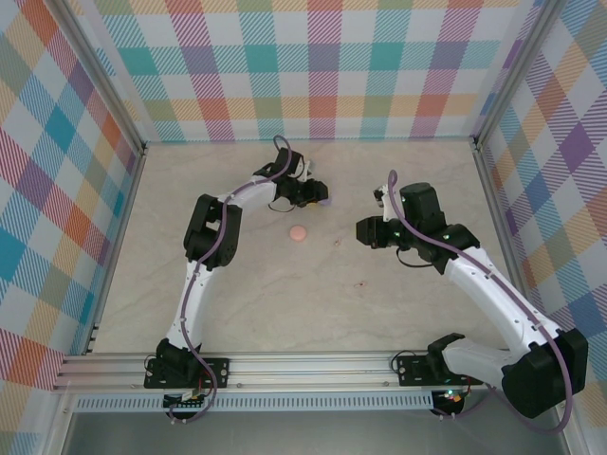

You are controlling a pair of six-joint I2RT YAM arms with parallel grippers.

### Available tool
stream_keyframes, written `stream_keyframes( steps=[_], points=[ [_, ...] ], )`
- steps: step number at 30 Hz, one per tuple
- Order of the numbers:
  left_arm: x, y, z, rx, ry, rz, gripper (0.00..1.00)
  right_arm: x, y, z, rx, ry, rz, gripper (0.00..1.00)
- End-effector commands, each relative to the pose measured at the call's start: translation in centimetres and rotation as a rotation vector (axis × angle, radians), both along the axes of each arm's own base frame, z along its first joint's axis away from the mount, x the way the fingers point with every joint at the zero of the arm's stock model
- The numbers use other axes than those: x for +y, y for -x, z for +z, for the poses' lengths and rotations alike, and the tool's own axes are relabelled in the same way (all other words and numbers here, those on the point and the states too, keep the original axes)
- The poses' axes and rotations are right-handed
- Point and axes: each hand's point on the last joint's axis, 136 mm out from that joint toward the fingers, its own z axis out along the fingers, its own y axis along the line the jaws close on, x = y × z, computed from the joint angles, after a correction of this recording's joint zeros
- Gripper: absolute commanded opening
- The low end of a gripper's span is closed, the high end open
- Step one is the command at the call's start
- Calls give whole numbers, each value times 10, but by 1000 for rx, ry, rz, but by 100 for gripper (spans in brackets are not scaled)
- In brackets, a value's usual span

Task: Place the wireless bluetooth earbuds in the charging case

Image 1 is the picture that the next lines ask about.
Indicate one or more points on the purple earbud charging case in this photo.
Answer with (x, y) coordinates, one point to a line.
(326, 203)

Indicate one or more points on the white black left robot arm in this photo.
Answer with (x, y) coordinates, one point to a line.
(194, 303)

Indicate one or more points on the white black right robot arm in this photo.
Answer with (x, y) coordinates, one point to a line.
(498, 294)

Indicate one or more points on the small circuit board with leds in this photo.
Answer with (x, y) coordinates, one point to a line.
(450, 395)

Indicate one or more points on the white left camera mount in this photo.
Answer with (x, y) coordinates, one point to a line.
(303, 171)

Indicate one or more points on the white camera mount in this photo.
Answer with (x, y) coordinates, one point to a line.
(303, 171)
(391, 208)

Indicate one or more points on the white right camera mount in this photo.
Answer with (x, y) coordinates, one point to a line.
(391, 208)

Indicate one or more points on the aluminium side rail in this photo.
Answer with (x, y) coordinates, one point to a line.
(126, 204)
(505, 237)

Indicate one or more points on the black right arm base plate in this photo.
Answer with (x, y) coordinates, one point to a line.
(412, 372)

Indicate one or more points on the long aluminium base rail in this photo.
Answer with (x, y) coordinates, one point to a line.
(308, 367)

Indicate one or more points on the aluminium frame post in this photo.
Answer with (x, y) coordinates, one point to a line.
(102, 80)
(517, 71)

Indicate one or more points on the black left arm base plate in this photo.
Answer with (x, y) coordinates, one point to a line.
(215, 372)

